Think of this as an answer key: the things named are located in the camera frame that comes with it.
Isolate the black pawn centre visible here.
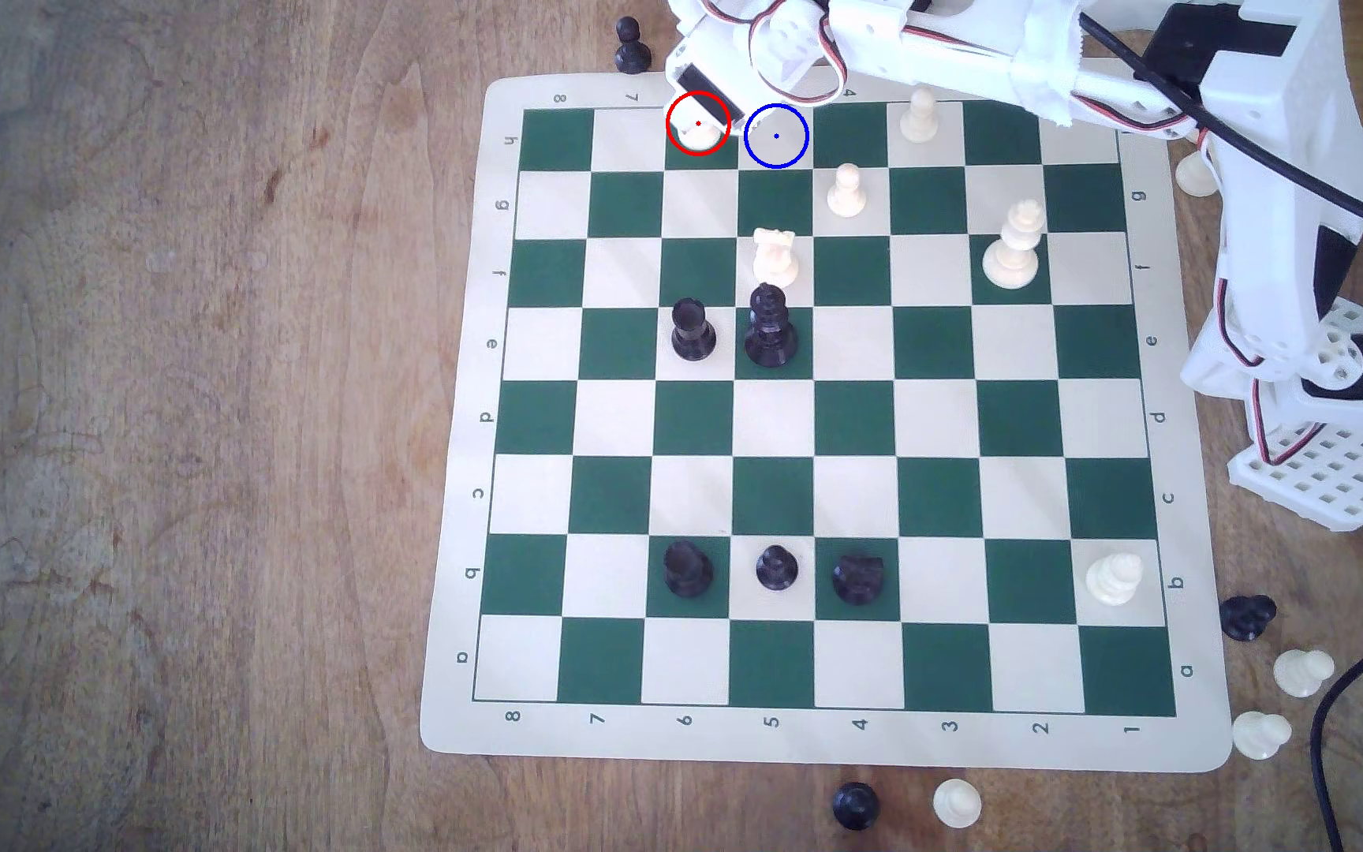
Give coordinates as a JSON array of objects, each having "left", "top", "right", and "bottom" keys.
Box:
[{"left": 670, "top": 298, "right": 719, "bottom": 362}]

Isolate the black chess knight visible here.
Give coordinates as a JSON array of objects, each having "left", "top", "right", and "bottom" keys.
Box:
[
  {"left": 1219, "top": 594, "right": 1278, "bottom": 644},
  {"left": 831, "top": 554, "right": 887, "bottom": 607}
]

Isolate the black chess bishop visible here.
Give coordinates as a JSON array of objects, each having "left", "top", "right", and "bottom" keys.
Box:
[{"left": 663, "top": 540, "right": 715, "bottom": 599}]

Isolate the white chess king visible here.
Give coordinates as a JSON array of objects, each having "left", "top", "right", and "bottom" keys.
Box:
[{"left": 982, "top": 197, "right": 1047, "bottom": 291}]

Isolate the green and cream chess mat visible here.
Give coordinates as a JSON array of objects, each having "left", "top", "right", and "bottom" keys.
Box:
[{"left": 419, "top": 73, "right": 1234, "bottom": 775}]

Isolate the white perforated base plate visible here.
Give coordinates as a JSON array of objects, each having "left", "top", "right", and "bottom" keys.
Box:
[{"left": 1228, "top": 296, "right": 1363, "bottom": 532}]

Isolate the red black servo wire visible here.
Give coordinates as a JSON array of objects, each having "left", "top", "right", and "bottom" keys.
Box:
[{"left": 1247, "top": 381, "right": 1324, "bottom": 477}]

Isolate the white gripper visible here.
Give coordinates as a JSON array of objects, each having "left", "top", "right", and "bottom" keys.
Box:
[{"left": 666, "top": 0, "right": 851, "bottom": 122}]

